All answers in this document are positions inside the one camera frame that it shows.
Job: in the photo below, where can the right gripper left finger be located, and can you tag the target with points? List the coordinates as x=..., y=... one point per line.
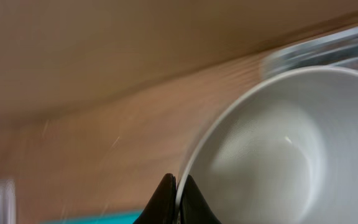
x=161, y=207

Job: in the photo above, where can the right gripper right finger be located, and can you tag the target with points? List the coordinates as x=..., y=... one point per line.
x=193, y=207

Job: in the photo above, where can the grey saucer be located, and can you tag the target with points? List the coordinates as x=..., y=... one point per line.
x=286, y=151

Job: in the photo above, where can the teal serving tray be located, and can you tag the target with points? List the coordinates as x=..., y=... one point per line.
x=127, y=217

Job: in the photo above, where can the grey dish rack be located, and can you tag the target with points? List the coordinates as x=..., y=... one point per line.
x=339, y=49

